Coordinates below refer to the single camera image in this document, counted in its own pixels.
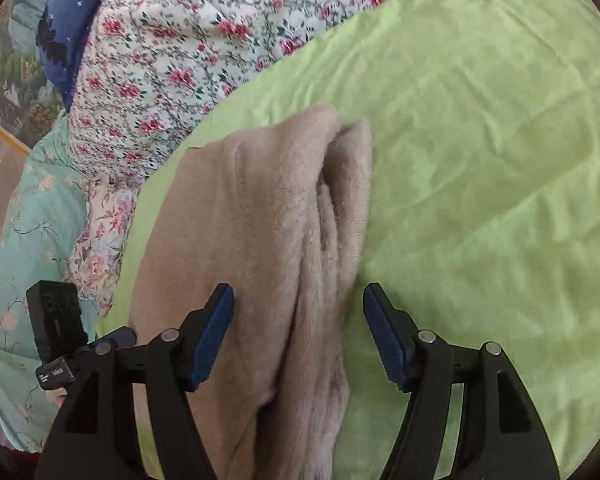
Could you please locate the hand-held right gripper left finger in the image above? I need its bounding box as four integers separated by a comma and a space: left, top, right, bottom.
35, 284, 236, 480

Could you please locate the beige knit sweater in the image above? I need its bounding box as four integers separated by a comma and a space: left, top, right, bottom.
127, 101, 376, 480

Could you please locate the white pink floral quilt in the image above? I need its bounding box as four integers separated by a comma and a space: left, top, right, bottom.
62, 0, 481, 196

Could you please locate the blue printed cloth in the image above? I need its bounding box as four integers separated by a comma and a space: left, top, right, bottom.
37, 0, 141, 111

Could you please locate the pastel floral pillow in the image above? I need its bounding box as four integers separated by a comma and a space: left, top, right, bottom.
70, 180, 143, 316

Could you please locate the teal floral quilt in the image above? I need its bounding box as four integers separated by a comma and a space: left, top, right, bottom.
0, 110, 101, 453

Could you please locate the green bed sheet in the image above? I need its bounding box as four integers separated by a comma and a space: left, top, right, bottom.
97, 0, 600, 480

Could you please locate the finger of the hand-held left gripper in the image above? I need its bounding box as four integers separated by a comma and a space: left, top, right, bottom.
87, 326, 137, 352

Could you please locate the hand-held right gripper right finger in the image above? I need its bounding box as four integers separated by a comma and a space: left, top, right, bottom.
362, 282, 561, 480

